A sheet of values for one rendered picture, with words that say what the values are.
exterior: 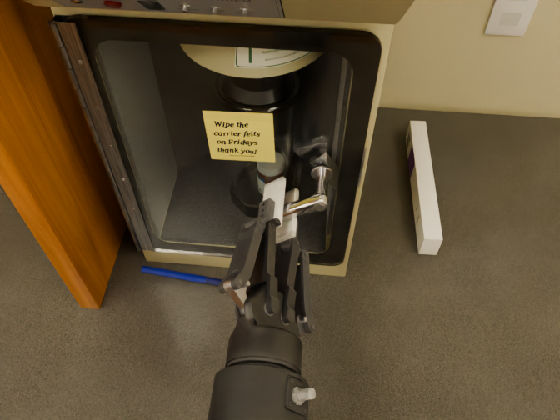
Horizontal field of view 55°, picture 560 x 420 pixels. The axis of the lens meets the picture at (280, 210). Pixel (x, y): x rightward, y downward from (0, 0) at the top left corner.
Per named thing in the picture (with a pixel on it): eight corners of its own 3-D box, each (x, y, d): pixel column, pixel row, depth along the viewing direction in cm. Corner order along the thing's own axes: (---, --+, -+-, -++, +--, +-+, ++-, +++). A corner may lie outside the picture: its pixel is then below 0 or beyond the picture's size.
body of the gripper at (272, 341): (319, 384, 52) (322, 299, 58) (262, 354, 47) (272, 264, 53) (262, 395, 57) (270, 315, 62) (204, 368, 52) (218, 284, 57)
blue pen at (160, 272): (140, 270, 84) (227, 285, 82) (142, 263, 85) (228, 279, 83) (142, 273, 85) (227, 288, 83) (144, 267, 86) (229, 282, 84)
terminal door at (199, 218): (144, 246, 82) (57, 12, 50) (343, 262, 80) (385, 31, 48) (142, 250, 82) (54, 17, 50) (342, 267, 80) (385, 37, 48)
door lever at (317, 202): (272, 198, 68) (260, 187, 67) (337, 174, 64) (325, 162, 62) (267, 232, 65) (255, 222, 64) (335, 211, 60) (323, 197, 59)
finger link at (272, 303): (252, 322, 56) (242, 319, 55) (255, 231, 62) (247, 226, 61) (280, 314, 54) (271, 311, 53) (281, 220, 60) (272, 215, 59)
